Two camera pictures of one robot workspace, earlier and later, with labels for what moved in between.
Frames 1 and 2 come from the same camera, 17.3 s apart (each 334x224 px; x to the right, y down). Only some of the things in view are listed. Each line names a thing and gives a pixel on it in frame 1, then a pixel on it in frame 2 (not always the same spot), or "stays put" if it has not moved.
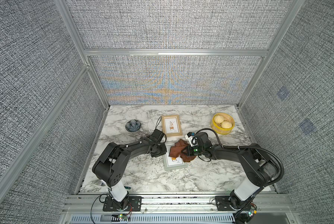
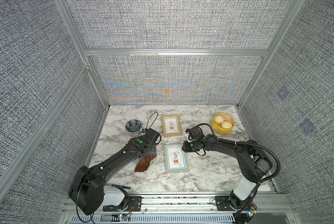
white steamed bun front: x=226 y=124 stays put
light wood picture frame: x=171 y=125 stays put
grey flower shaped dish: x=133 y=125 stays put
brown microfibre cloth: x=175 y=151 to x=144 y=163
